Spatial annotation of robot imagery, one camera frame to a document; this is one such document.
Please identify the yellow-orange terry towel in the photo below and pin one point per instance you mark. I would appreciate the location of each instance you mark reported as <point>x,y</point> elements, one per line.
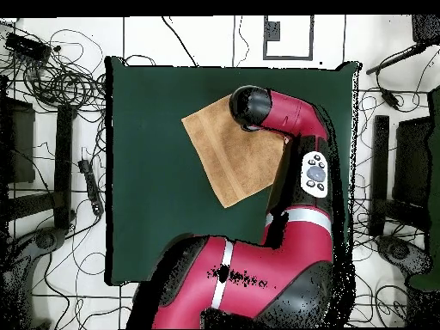
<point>233,158</point>

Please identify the grey rectangular frame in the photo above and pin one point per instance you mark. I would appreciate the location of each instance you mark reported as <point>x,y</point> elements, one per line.
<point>273,31</point>

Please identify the dark flat panel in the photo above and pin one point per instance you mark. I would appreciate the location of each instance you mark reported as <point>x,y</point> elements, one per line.
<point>20,144</point>
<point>410,161</point>

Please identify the black power strip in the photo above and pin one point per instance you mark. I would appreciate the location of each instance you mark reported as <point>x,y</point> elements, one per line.
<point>92,187</point>

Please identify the black electronics box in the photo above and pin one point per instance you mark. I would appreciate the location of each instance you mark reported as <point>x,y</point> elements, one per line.
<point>27,46</point>

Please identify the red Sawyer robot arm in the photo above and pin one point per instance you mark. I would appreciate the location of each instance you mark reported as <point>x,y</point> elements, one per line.
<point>275,268</point>

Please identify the black power adapter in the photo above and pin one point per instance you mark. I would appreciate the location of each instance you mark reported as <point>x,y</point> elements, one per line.
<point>390,99</point>

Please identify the grey chair base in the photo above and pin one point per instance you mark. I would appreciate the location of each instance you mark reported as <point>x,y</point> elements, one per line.
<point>44,240</point>
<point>402,254</point>

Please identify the dark green fabric object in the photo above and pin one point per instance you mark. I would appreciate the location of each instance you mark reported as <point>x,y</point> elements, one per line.
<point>435,172</point>

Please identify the black stand leg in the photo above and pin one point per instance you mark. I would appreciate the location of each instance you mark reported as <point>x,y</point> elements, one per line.
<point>380,165</point>
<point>63,165</point>

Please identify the black tripod rod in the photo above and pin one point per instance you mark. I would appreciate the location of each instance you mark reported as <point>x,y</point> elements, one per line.
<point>395,59</point>

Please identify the dark green tablecloth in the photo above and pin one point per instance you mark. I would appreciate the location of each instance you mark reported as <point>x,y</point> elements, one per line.
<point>147,206</point>

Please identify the black speckled box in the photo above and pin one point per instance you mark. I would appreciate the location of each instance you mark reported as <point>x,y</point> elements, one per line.
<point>426,29</point>

